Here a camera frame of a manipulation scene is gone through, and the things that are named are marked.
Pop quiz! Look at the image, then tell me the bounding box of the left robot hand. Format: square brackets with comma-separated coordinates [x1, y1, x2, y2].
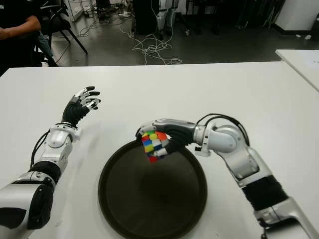
[61, 86, 102, 130]

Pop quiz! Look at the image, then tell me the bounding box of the white standing humanoid robot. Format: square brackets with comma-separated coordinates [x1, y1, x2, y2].
[156, 0, 180, 39]

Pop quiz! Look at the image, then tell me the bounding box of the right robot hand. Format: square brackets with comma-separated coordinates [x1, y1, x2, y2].
[135, 118, 200, 158]

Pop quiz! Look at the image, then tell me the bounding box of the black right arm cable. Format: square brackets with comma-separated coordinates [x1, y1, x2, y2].
[196, 113, 250, 147]

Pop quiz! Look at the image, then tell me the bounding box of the tangled white floor cable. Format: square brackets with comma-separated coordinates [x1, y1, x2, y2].
[119, 24, 183, 66]

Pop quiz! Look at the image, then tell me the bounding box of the dark clothes rack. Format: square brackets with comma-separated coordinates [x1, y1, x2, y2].
[235, 0, 277, 28]

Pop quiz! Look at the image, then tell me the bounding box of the glass display cabinet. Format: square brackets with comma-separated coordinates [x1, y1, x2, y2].
[62, 0, 97, 22]

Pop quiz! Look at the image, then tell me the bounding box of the seated person black shirt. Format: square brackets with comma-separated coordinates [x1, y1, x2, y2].
[0, 0, 54, 75]

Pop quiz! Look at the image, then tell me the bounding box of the black cabinet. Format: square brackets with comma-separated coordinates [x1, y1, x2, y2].
[133, 0, 160, 35]

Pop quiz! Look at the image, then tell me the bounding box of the colourful Rubik's cube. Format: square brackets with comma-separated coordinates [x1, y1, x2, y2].
[141, 129, 172, 164]

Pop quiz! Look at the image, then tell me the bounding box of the black wheeled stand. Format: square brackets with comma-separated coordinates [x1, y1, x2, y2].
[178, 0, 226, 35]

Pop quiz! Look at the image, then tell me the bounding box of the white pillar black base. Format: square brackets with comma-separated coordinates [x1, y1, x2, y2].
[274, 0, 319, 32]

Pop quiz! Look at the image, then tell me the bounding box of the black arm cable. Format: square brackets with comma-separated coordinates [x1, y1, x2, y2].
[196, 113, 250, 147]
[29, 131, 50, 167]

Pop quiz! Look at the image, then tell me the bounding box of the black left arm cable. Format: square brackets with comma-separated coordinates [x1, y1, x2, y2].
[29, 131, 50, 167]

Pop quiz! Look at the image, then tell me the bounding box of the black chair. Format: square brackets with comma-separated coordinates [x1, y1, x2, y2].
[37, 0, 88, 67]

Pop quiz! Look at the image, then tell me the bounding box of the dark brown round plate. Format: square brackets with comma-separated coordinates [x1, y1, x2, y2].
[98, 139, 208, 239]

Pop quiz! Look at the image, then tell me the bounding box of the white side table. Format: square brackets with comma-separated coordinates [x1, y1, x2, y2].
[275, 49, 319, 92]

